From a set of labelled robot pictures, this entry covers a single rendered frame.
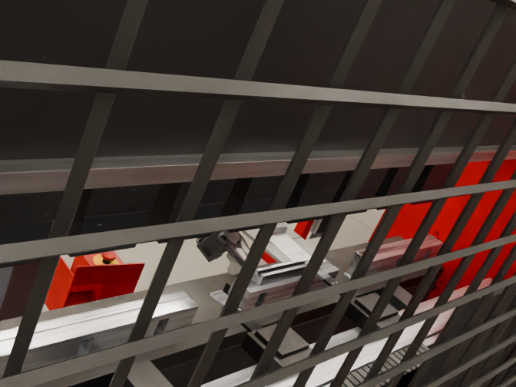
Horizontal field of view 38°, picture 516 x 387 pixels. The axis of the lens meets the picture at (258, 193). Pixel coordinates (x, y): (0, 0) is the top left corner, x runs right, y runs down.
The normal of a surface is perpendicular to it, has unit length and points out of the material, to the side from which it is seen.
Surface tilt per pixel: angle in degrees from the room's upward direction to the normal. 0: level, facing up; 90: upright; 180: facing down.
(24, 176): 90
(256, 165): 90
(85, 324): 0
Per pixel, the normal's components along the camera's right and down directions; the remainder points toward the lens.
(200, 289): 0.38, -0.84
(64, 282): -0.73, -0.02
